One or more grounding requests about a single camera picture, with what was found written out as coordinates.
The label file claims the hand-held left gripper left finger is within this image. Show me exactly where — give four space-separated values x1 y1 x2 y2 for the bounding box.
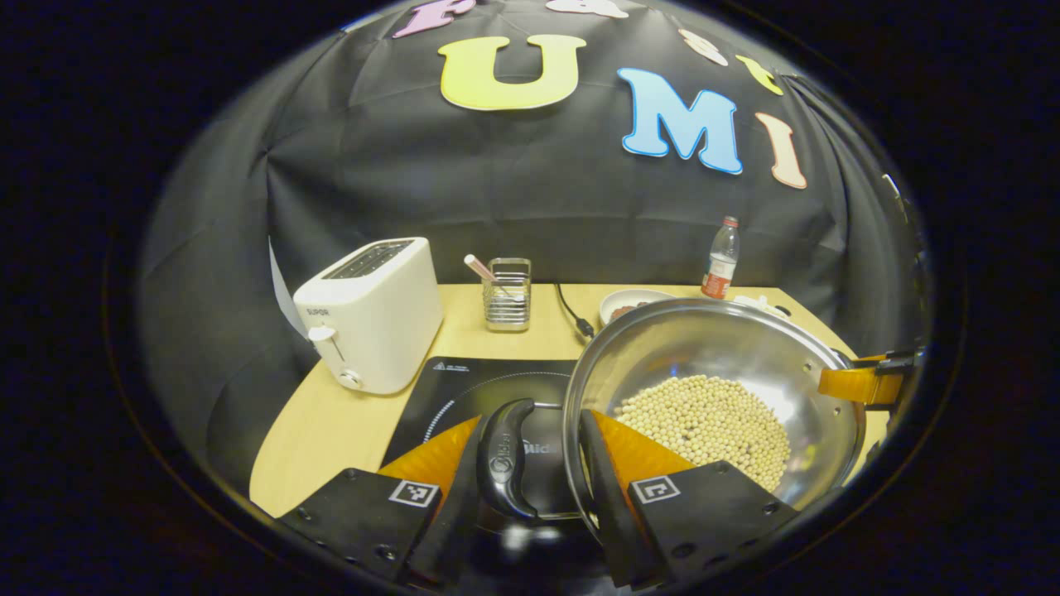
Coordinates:
277 414 489 590

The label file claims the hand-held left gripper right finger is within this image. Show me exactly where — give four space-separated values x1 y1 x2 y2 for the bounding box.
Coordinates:
577 408 801 590

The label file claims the stainless steel pot black handle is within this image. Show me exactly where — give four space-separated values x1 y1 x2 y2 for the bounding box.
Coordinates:
476 298 868 539

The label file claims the black induction cooktop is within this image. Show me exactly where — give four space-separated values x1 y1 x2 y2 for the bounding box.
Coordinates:
379 356 593 531

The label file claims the pile of yellow soybeans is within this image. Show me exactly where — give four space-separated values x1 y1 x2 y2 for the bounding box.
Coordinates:
613 374 793 493

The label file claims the white divided dish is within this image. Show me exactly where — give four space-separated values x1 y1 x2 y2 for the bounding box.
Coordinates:
733 294 788 320

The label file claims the clear plastic water bottle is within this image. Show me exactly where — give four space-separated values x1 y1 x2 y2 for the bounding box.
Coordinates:
701 216 741 300

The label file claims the white toaster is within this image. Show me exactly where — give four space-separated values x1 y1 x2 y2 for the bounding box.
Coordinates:
292 237 445 397

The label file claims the white round plate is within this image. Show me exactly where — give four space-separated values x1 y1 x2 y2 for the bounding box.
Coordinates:
599 288 678 326

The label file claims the pink white stick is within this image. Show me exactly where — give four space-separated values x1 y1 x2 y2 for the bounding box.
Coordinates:
464 253 516 296

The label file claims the black backdrop cloth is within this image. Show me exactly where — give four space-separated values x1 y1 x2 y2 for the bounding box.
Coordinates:
137 0 932 497

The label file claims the black power cable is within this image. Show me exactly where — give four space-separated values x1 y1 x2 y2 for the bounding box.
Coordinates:
553 283 595 340

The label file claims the metal wire utensil holder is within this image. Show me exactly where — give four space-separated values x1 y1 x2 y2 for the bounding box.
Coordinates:
482 257 532 333

